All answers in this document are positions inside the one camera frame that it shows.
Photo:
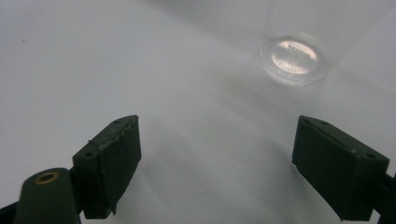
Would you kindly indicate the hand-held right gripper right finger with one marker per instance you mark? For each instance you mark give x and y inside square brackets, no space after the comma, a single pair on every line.
[336,168]

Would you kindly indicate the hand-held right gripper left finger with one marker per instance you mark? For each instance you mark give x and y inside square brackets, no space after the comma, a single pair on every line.
[106,168]

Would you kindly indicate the clear glass cup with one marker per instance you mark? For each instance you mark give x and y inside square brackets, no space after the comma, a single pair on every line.
[294,59]

